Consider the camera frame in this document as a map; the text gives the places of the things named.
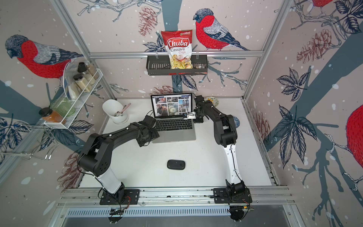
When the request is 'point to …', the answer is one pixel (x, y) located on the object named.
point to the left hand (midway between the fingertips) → (155, 135)
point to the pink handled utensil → (121, 113)
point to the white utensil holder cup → (115, 109)
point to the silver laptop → (168, 110)
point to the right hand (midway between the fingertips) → (195, 118)
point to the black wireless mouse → (176, 164)
